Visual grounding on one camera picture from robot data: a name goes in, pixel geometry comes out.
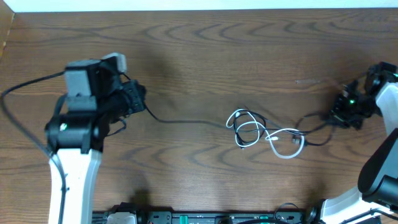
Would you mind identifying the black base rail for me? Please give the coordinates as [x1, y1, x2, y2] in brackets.
[91, 202, 305, 224]

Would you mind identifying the white USB cable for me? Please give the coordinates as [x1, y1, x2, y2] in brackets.
[225, 108, 305, 160]

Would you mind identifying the black USB cable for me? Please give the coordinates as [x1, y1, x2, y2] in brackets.
[143, 104, 338, 149]

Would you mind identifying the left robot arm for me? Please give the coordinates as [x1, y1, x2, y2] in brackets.
[45, 53, 146, 223]

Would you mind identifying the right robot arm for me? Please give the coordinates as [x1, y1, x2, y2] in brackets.
[302, 62, 397, 223]

